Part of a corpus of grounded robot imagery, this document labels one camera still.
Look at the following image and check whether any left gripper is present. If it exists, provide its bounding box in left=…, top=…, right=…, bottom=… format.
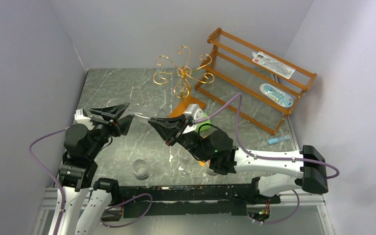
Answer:
left=87, top=102, right=135, bottom=159

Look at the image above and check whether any clear wine glass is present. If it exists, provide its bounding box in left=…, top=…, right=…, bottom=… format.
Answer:
left=203, top=168, right=218, bottom=184
left=126, top=104, right=167, bottom=122
left=177, top=148, right=193, bottom=178
left=132, top=159, right=155, bottom=188

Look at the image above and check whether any green plastic wine glass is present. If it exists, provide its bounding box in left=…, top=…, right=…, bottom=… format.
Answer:
left=195, top=120, right=211, bottom=133

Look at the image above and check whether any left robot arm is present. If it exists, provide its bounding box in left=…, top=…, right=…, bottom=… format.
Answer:
left=49, top=102, right=134, bottom=235

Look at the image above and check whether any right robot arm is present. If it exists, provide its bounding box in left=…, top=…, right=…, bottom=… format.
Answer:
left=148, top=115, right=329, bottom=203

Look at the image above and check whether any gold wine glass rack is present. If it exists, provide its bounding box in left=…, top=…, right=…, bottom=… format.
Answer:
left=152, top=46, right=215, bottom=119

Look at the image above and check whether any wooden shelf rack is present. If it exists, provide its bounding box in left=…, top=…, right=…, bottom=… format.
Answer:
left=195, top=28, right=317, bottom=135

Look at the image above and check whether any blue marker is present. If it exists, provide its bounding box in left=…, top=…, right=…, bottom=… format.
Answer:
left=268, top=135, right=291, bottom=144

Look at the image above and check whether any blue blister pack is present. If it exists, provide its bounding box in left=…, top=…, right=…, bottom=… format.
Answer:
left=259, top=83, right=294, bottom=108

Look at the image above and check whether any white packaged item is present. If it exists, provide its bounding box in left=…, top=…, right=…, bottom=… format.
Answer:
left=252, top=51, right=296, bottom=79

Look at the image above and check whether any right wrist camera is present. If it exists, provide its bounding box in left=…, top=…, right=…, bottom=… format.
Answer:
left=184, top=104, right=204, bottom=120

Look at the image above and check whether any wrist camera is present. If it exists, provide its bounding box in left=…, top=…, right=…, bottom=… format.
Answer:
left=74, top=109, right=90, bottom=124
left=184, top=104, right=204, bottom=120

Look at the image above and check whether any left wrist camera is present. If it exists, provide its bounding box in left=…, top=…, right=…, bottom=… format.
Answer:
left=74, top=109, right=90, bottom=124

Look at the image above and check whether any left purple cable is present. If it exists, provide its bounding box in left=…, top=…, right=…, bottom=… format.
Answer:
left=29, top=129, right=69, bottom=235

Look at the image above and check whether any purple cable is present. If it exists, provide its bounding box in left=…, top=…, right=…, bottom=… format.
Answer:
left=192, top=93, right=340, bottom=180
left=29, top=129, right=69, bottom=235

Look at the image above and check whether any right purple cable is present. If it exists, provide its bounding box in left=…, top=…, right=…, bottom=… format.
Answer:
left=192, top=93, right=340, bottom=180

